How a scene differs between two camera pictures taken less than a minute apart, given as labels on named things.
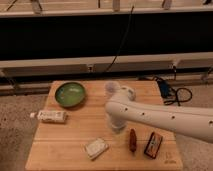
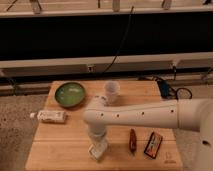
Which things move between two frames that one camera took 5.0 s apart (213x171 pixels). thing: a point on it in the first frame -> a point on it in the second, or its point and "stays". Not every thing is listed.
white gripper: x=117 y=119 -> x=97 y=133
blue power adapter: x=164 y=89 stays
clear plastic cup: x=111 y=88 stays
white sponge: x=96 y=147 stays
